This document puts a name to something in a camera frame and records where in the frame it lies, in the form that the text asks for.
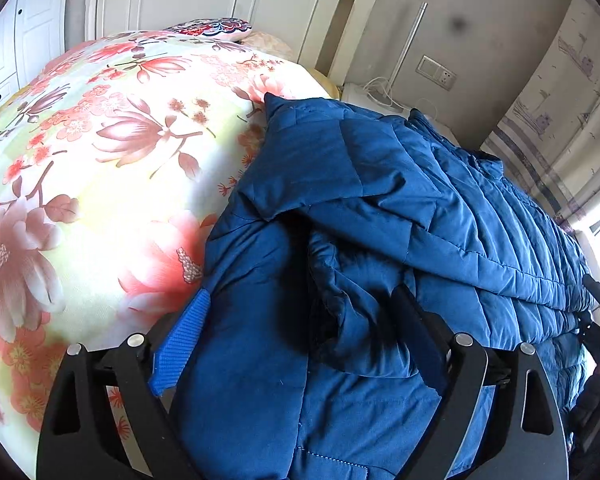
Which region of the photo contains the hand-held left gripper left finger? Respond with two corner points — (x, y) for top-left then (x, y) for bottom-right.
(36, 290), (212, 480)

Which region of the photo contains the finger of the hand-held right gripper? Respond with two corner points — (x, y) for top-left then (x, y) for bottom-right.
(577, 272), (600, 347)

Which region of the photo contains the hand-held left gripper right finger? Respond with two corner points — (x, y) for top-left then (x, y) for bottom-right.
(391, 285), (569, 480)

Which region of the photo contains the blue quilted jacket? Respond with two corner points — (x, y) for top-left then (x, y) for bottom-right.
(170, 92), (600, 480)

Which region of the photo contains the floral bed blanket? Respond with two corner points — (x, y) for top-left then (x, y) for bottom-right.
(0, 30), (333, 466)

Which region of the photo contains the white nightstand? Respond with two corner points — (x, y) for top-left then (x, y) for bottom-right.
(340, 82), (473, 151)

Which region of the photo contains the printed striped curtain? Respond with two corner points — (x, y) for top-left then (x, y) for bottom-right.
(480, 0), (600, 233)

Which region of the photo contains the silver lamp pole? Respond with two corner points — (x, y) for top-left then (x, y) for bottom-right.
(387, 2), (428, 106)

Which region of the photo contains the beige pillow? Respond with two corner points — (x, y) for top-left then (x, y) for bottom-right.
(240, 31), (298, 61)

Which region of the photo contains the red blue patterned pillow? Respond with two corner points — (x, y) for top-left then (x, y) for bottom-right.
(162, 19), (255, 42)

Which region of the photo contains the white wardrobe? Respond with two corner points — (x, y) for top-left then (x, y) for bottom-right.
(0, 0), (73, 121)

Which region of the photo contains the white cable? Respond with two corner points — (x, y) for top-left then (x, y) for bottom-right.
(362, 76), (441, 121)

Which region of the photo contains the white wall socket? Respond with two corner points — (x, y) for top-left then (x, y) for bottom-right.
(416, 55), (457, 91)

